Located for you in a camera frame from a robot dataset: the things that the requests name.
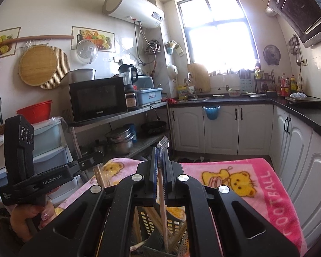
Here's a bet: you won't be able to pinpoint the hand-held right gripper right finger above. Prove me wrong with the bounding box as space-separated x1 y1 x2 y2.
163 150 301 257

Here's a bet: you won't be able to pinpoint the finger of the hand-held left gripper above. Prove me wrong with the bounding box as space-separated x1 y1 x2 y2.
69 151 105 178

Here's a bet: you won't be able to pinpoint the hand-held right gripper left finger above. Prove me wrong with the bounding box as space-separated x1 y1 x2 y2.
19 147 161 257

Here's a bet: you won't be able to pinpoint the plain wooden chopstick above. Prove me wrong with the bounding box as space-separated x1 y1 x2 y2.
167 221 188 251
99 165 111 188
94 167 105 189
146 207 166 237

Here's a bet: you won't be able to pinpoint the black plastic utensil basket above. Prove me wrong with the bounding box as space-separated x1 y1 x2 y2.
135 206 189 257

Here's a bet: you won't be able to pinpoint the person's left forearm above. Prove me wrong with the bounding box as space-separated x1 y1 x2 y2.
0 207 24 257

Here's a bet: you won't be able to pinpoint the hanging kitchen utensils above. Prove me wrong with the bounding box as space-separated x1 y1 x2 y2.
287 34 302 60

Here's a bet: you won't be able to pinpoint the person's left hand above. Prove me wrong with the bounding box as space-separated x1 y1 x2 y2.
10 193 55 243

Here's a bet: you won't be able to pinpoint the metal shelf rack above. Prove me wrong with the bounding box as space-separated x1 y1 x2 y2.
66 101 175 172

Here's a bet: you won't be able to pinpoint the plastic drawer unit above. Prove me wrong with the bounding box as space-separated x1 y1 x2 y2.
0 117 79 193

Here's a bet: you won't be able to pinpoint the black frying pan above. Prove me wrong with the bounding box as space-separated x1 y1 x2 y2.
141 121 167 136

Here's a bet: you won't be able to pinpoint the stacked steel pots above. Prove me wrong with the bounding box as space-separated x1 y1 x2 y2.
104 127 134 155

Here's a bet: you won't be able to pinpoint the red plastic basin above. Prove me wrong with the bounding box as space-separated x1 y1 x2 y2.
16 100 53 124

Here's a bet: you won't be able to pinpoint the black microwave oven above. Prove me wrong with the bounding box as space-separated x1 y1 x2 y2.
69 76 128 125

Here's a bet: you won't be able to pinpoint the grey dish drainer box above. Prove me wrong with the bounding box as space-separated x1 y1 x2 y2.
136 76 164 106

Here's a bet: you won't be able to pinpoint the white kitchen cabinets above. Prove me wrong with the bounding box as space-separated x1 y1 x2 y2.
168 104 321 250

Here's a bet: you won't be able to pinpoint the black blender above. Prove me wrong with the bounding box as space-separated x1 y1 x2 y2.
118 64 140 111

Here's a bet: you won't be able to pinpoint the round bamboo tray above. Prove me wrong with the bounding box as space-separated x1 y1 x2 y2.
18 45 58 87

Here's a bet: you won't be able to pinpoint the sink faucet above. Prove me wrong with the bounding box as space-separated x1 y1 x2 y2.
184 72 198 100

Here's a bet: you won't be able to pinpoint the round ribbed bamboo mat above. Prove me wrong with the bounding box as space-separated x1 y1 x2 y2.
40 46 70 90

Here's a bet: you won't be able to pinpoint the pink printed bear blanket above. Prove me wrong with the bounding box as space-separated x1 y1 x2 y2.
53 157 309 255

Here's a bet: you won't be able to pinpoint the white hanging colander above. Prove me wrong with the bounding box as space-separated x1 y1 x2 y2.
166 63 179 81

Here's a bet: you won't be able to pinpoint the wooden cutting board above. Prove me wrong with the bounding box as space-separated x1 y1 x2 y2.
187 63 211 93

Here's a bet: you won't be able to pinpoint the glass pot lid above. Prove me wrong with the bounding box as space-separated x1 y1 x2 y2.
76 39 99 65

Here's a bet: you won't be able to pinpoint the long wooden rolling pin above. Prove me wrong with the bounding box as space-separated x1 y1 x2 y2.
5 34 75 45

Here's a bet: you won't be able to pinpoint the knife holder with knives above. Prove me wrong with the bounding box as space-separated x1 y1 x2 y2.
238 69 256 93

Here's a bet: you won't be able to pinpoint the kitchen window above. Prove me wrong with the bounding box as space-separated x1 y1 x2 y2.
177 0 259 77

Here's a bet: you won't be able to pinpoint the row of condiment bottles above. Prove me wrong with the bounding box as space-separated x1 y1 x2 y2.
277 72 303 97

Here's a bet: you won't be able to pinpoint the black kitchen countertop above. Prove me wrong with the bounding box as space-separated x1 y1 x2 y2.
168 95 321 140

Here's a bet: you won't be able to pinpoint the flat black induction cooker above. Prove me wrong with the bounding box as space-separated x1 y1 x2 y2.
284 96 321 104

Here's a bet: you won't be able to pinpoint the white water heater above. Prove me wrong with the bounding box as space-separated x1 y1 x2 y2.
103 0 165 29

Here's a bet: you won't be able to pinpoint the black range hood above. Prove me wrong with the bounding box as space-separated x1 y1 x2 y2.
266 0 321 48

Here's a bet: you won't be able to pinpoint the fruit picture wall tile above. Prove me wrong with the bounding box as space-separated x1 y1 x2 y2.
71 26 116 53
0 27 21 58

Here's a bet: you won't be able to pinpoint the round wall fan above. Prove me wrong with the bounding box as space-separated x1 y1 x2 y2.
263 44 281 66

